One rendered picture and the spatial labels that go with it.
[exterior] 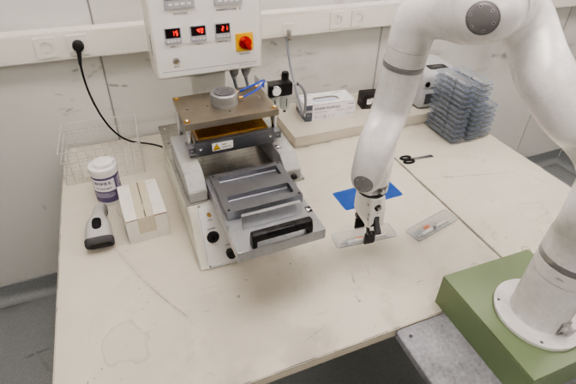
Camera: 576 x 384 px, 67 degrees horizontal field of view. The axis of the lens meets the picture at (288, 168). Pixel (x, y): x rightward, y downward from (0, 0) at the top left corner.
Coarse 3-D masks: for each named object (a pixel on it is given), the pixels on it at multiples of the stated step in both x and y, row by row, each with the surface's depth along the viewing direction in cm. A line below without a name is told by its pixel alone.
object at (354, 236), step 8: (384, 224) 128; (336, 232) 125; (344, 232) 125; (352, 232) 125; (360, 232) 125; (384, 232) 125; (392, 232) 125; (336, 240) 122; (344, 240) 122; (352, 240) 122; (360, 240) 122
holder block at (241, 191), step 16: (224, 176) 116; (240, 176) 117; (256, 176) 118; (272, 176) 116; (288, 176) 116; (224, 192) 110; (240, 192) 110; (256, 192) 111; (272, 192) 113; (288, 192) 113; (224, 208) 105; (240, 208) 105; (256, 208) 106
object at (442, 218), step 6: (444, 210) 140; (432, 216) 138; (438, 216) 138; (444, 216) 138; (450, 216) 138; (420, 222) 135; (426, 222) 136; (432, 222) 136; (438, 222) 136; (444, 222) 136; (408, 228) 133; (414, 228) 133; (420, 228) 133; (426, 228) 133; (432, 228) 133; (438, 228) 133; (414, 234) 131; (420, 234) 131; (426, 234) 131
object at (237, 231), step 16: (208, 192) 116; (272, 208) 103; (288, 208) 104; (304, 208) 109; (224, 224) 104; (240, 224) 104; (256, 224) 103; (272, 224) 104; (320, 224) 104; (240, 240) 99; (272, 240) 99; (288, 240) 100; (304, 240) 102; (240, 256) 97; (256, 256) 99
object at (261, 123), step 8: (256, 120) 128; (208, 128) 124; (216, 128) 124; (224, 128) 124; (232, 128) 124; (240, 128) 124; (248, 128) 124; (256, 128) 124; (264, 128) 125; (200, 136) 120; (208, 136) 120; (216, 136) 121
